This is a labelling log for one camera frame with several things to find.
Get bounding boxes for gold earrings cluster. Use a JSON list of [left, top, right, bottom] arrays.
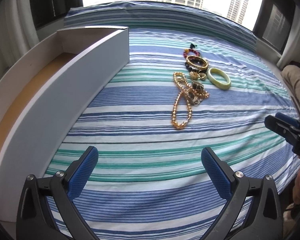
[[189, 71, 207, 80]]

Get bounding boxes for gold patterned bangle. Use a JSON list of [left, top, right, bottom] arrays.
[[186, 55, 208, 72]]

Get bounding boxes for white drawer box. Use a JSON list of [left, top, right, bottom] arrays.
[[0, 25, 129, 222]]

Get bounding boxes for gold pearl necklace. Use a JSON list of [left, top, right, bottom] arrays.
[[171, 71, 193, 130]]

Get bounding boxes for pale green jade bangle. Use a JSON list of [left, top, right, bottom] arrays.
[[206, 68, 231, 90]]

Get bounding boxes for red bead bracelet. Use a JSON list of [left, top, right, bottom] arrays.
[[182, 42, 201, 59]]

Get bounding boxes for white curtain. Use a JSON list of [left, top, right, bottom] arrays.
[[0, 0, 39, 67]]

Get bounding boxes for blue striped bed sheet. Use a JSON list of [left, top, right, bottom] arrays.
[[45, 2, 300, 239]]

